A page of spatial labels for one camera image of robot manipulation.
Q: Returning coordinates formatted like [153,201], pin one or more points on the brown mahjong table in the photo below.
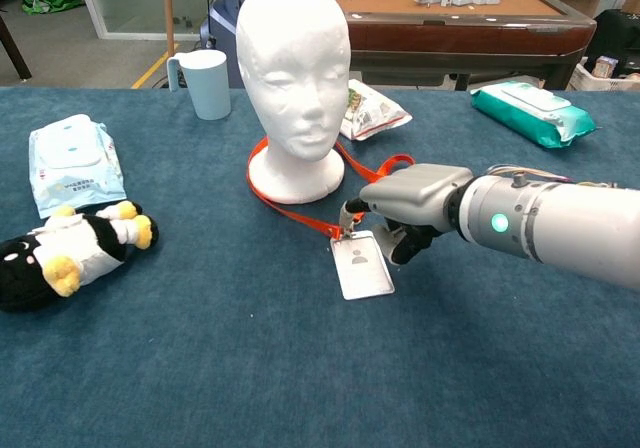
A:
[450,38]

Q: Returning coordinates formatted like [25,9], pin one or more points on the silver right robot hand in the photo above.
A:
[420,188]

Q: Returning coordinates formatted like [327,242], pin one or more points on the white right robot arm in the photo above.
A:
[575,233]

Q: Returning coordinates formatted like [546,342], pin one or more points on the green bag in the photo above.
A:
[50,4]

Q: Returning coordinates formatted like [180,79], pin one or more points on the white foam mannequin head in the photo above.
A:
[292,68]

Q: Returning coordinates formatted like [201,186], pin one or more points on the light blue plastic cup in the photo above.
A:
[210,88]

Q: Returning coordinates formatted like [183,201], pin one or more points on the white glass door frame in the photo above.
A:
[97,18]

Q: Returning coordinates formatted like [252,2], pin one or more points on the light blue wet wipes pack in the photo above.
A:
[75,168]

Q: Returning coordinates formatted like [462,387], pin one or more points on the small white carton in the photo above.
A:
[605,66]

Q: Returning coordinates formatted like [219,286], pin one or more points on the dark table leg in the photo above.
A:
[12,50]

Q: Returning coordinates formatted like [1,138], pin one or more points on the black penguin plush toy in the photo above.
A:
[20,288]

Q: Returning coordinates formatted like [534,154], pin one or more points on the green wet wipes pack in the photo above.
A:
[530,113]

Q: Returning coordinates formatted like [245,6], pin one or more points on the white printed snack bag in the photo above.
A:
[370,113]

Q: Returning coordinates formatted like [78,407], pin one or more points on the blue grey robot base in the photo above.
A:
[225,23]

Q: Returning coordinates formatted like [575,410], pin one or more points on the black bag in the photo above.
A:
[617,33]

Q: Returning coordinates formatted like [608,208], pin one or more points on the wooden pole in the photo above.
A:
[169,13]

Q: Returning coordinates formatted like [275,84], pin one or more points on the white ID badge holder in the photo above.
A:
[362,278]

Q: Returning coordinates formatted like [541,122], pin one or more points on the white plastic basket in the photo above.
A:
[585,80]

